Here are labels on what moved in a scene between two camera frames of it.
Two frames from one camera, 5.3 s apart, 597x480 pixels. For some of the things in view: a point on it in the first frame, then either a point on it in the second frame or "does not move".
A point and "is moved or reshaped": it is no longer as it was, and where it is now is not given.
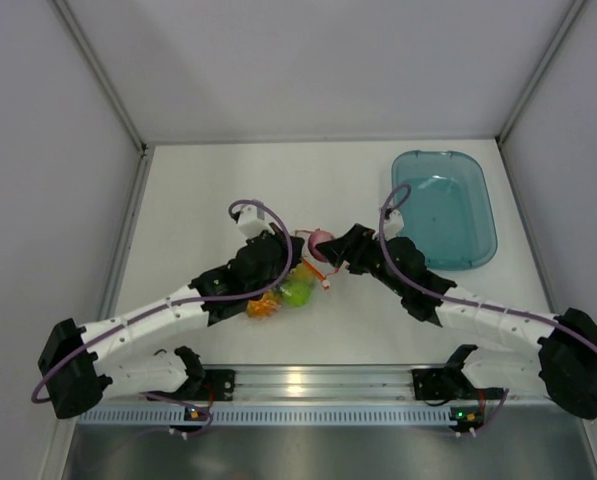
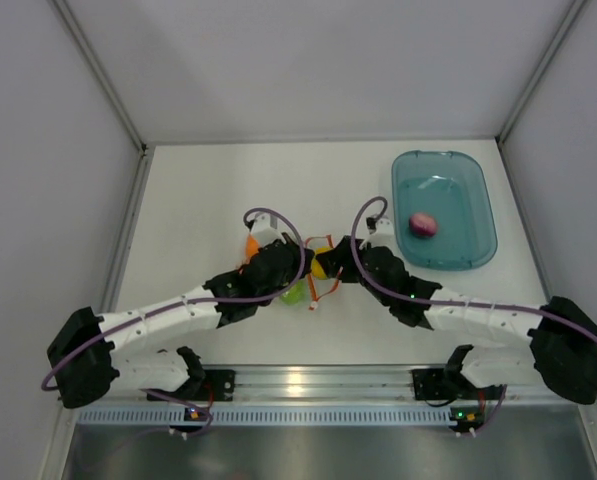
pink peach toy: [315, 238] to [422, 225]
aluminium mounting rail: [329, 384] does not move
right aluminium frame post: [538, 68] does not move
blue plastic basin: [448, 212] does not move
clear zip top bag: [314, 271] is moved or reshaped
